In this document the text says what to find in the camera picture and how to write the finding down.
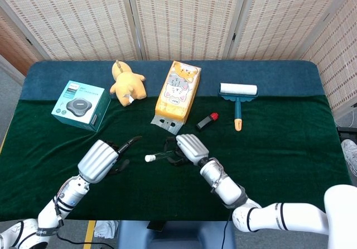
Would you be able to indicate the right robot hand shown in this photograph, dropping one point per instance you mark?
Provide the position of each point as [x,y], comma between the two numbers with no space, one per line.
[192,148]

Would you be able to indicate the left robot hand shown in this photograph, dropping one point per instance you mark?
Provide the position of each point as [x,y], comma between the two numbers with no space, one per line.
[97,162]

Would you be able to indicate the clear glass tube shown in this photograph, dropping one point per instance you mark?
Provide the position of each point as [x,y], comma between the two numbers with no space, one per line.
[163,156]

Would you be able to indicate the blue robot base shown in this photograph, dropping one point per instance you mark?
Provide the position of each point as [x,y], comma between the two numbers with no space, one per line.
[178,236]

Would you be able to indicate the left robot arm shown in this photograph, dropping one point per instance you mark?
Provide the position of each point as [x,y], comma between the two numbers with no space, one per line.
[69,194]

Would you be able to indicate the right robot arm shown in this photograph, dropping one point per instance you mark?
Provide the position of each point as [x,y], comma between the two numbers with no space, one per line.
[228,187]

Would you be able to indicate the black item with red cap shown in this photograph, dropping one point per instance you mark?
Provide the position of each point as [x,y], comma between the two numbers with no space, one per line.
[205,123]

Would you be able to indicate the yellow cat tissue pack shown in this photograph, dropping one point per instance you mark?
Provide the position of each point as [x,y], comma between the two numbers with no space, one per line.
[175,95]

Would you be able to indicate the teal speaker product box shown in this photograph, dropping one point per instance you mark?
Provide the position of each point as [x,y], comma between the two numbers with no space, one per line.
[79,106]

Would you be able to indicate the white crumpled cloth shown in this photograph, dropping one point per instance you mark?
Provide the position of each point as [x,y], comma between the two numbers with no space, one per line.
[106,229]

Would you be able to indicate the teal lint roller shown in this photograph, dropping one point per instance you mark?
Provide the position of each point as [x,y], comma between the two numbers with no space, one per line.
[238,90]

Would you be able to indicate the yellow plush toy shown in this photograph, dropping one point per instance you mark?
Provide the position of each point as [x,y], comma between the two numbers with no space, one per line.
[128,87]

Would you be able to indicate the green velvet cloth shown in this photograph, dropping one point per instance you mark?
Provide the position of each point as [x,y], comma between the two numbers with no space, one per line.
[279,162]

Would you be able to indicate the blue table cover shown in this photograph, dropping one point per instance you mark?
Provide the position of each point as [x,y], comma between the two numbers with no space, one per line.
[251,73]

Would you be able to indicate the woven folding screen panel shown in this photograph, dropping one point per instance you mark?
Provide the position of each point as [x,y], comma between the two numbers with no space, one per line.
[334,64]
[14,48]
[69,17]
[187,17]
[279,17]

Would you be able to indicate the white sneaker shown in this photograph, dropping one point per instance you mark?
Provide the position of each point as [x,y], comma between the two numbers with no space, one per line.
[350,152]

